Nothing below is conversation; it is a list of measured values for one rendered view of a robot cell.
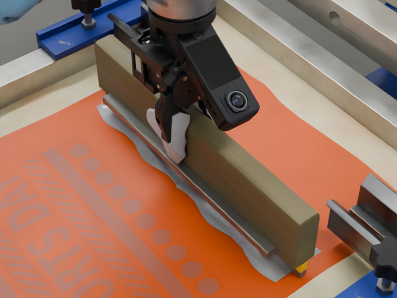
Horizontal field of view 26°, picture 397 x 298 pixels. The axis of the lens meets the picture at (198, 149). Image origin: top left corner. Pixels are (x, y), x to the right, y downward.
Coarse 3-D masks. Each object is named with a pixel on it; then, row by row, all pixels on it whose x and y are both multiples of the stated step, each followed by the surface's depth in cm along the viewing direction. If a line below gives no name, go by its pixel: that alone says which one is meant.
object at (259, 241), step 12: (108, 96) 111; (120, 108) 109; (132, 120) 108; (144, 132) 106; (156, 144) 105; (168, 156) 103; (180, 168) 102; (192, 180) 100; (204, 180) 100; (204, 192) 99; (216, 192) 99; (216, 204) 98; (228, 204) 98; (228, 216) 97; (240, 216) 97; (240, 228) 96; (252, 228) 95; (252, 240) 94; (264, 240) 94; (264, 252) 94
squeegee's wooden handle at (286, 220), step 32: (96, 64) 111; (128, 64) 105; (128, 96) 107; (192, 128) 97; (192, 160) 101; (224, 160) 94; (256, 160) 94; (224, 192) 98; (256, 192) 91; (288, 192) 90; (256, 224) 95; (288, 224) 89; (288, 256) 92
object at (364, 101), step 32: (224, 0) 125; (256, 0) 125; (256, 32) 122; (288, 32) 120; (32, 64) 115; (64, 64) 117; (288, 64) 119; (320, 64) 115; (0, 96) 113; (352, 96) 111; (384, 96) 110; (384, 128) 109
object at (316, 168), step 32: (288, 128) 112; (288, 160) 108; (320, 160) 108; (352, 160) 108; (320, 192) 104; (352, 192) 104; (192, 224) 100; (320, 224) 100; (224, 256) 97; (320, 256) 97; (224, 288) 94; (256, 288) 94; (288, 288) 94
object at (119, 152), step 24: (240, 72) 119; (96, 96) 116; (264, 96) 116; (48, 120) 113; (72, 120) 113; (96, 120) 113; (264, 120) 113; (288, 120) 113; (0, 144) 109; (24, 144) 109; (48, 144) 109; (96, 144) 109; (120, 144) 109; (240, 144) 109; (0, 168) 107; (120, 168) 107; (144, 168) 107; (144, 192) 104
